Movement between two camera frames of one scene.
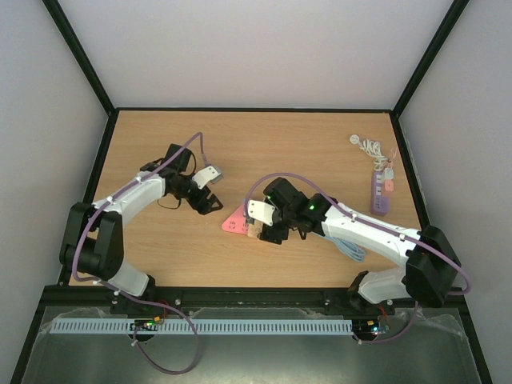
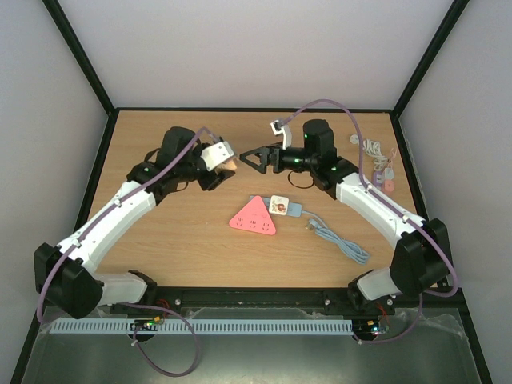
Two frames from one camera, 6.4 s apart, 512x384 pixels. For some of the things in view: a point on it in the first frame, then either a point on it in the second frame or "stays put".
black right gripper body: x=278 y=230 to x=274 y=158
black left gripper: x=206 y=209 to x=214 y=180
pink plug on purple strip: x=389 y=185 stays put
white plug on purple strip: x=389 y=173 stays put
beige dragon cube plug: x=255 y=229 to x=230 y=165
